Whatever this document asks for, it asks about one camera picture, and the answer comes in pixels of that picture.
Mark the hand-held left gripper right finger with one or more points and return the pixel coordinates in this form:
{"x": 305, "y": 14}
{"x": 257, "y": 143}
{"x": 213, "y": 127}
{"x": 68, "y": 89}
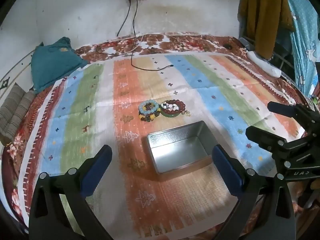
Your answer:
{"x": 226, "y": 172}

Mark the blue dotted cloth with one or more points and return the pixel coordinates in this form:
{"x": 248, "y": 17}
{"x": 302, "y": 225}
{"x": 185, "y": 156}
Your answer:
{"x": 305, "y": 30}

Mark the white oblong object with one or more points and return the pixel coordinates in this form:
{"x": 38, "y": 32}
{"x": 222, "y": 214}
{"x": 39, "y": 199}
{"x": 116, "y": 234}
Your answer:
{"x": 265, "y": 65}

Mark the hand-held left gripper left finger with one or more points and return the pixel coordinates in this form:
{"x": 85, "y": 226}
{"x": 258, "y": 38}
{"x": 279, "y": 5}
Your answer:
{"x": 96, "y": 172}

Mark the green jade bangle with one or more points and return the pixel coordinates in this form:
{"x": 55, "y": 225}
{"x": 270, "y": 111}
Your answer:
{"x": 171, "y": 115}

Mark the colourful striped blanket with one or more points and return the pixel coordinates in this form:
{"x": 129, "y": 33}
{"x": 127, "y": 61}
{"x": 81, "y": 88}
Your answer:
{"x": 140, "y": 85}

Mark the metal tin box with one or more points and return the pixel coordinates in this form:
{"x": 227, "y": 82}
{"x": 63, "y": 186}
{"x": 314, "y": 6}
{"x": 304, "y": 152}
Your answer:
{"x": 175, "y": 152}

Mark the mustard yellow garment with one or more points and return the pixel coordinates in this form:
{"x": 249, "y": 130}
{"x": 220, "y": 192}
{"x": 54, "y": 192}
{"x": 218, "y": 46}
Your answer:
{"x": 262, "y": 10}

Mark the teal pillow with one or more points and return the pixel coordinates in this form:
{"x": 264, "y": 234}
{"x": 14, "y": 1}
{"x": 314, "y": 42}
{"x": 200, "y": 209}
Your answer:
{"x": 55, "y": 60}

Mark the striped brown cushion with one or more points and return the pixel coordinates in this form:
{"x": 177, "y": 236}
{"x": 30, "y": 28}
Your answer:
{"x": 15, "y": 110}

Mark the small black object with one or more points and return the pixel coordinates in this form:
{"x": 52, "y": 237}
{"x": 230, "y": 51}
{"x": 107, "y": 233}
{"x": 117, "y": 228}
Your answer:
{"x": 227, "y": 46}

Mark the floral bedsheet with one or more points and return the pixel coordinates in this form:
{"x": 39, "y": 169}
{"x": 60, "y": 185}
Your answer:
{"x": 175, "y": 42}

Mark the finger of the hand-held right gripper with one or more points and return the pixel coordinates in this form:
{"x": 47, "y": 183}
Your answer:
{"x": 265, "y": 136}
{"x": 282, "y": 108}

